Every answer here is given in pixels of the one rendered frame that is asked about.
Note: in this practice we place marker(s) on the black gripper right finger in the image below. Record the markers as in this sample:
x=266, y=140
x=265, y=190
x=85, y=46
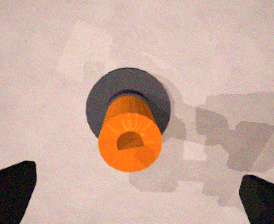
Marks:
x=257, y=196

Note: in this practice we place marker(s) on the dark grey round pedestal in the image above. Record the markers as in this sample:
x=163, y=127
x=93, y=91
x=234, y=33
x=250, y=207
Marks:
x=131, y=82

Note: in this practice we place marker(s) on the orange cylinder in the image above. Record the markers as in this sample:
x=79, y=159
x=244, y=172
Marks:
x=129, y=139

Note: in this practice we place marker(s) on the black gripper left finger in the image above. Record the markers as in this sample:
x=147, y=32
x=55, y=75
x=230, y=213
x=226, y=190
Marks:
x=16, y=189

